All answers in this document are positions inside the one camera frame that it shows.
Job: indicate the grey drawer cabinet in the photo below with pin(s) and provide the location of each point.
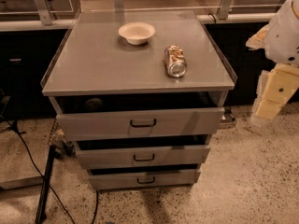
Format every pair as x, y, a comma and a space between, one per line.
95, 60

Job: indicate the white bowl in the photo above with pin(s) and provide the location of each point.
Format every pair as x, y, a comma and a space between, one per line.
137, 33

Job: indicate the grey drawer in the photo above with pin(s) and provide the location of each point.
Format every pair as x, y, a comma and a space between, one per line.
144, 177
140, 115
142, 152

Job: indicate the grey middle drawer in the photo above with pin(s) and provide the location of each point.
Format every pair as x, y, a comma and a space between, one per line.
142, 152

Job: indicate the black metal stand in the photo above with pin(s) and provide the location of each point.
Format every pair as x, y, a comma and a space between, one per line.
52, 155

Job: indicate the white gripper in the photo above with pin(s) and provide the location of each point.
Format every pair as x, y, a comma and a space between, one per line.
282, 39

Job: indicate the grey top drawer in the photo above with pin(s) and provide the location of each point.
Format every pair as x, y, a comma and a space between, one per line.
140, 115

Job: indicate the dark object in drawer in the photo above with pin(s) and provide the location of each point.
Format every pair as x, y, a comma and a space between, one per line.
93, 105

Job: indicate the silver soda can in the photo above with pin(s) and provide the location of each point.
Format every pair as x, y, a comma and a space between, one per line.
174, 61

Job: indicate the glass railing with posts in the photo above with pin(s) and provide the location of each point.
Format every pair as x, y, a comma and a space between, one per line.
23, 15

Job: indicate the grey bottom drawer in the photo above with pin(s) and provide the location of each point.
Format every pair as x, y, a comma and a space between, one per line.
144, 177

